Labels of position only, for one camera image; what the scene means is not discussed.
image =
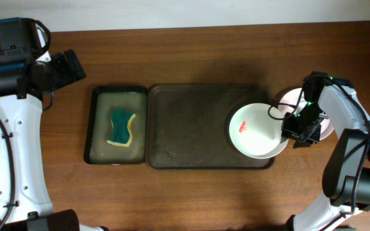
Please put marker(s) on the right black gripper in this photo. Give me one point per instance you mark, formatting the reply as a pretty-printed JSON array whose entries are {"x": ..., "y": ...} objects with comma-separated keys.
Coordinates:
[{"x": 288, "y": 131}]

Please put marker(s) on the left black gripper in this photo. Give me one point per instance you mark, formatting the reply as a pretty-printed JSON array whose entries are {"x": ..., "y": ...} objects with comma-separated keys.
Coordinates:
[{"x": 70, "y": 68}]

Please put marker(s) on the white pink plate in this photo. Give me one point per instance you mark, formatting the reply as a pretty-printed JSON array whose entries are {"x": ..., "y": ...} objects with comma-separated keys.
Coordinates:
[{"x": 288, "y": 102}]

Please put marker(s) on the white cream plate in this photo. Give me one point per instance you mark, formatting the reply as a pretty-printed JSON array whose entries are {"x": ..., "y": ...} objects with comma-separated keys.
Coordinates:
[{"x": 255, "y": 131}]

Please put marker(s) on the green yellow sponge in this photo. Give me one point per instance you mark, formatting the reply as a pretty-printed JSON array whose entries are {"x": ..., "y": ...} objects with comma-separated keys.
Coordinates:
[{"x": 121, "y": 121}]

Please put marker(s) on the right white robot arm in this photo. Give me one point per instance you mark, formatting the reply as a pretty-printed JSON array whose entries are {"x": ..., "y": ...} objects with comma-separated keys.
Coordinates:
[{"x": 346, "y": 177}]

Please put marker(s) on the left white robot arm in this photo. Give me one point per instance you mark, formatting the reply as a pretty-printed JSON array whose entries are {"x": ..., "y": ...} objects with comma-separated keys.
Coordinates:
[{"x": 24, "y": 200}]

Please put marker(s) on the black water tray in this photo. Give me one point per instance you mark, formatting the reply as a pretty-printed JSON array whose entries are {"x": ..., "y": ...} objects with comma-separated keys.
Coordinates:
[{"x": 104, "y": 100}]

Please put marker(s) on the brown serving tray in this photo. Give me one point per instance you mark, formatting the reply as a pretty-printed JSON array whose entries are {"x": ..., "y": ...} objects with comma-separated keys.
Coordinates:
[{"x": 187, "y": 126}]

